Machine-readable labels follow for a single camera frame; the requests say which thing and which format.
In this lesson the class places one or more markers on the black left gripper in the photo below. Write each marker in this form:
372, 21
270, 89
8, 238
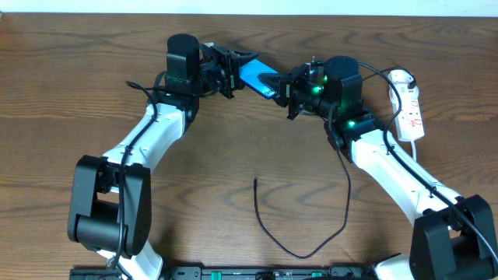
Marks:
226, 72

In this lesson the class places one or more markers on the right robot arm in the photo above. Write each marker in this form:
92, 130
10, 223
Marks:
453, 237

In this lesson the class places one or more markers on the blue Samsung Galaxy smartphone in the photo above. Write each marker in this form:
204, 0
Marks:
249, 75

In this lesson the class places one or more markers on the white USB charger plug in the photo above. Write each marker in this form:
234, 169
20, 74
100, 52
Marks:
401, 76

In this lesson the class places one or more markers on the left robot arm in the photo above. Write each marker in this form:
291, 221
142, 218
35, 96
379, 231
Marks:
111, 205

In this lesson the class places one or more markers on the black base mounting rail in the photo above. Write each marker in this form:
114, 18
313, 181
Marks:
342, 271

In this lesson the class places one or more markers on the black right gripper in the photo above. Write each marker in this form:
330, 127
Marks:
292, 93

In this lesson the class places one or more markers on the white power strip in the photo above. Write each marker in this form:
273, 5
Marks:
409, 123

